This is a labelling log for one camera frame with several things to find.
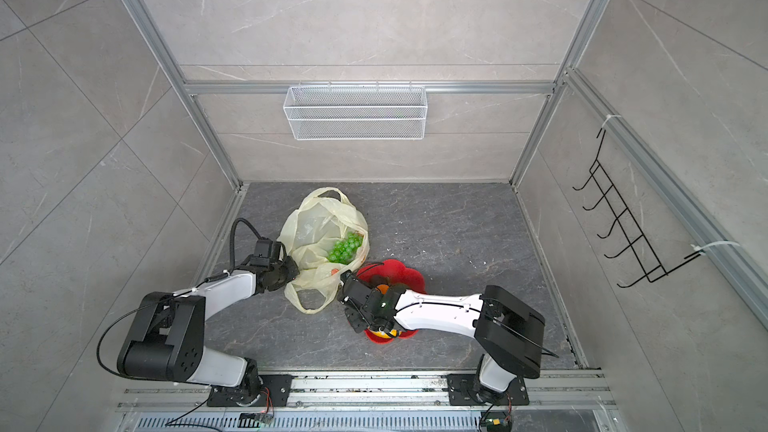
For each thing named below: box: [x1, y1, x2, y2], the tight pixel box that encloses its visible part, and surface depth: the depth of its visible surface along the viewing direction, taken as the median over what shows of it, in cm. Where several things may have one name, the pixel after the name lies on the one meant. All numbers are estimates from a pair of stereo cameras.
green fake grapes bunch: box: [328, 232, 364, 265], surface depth 97 cm
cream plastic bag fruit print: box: [280, 187, 369, 314], surface depth 92 cm
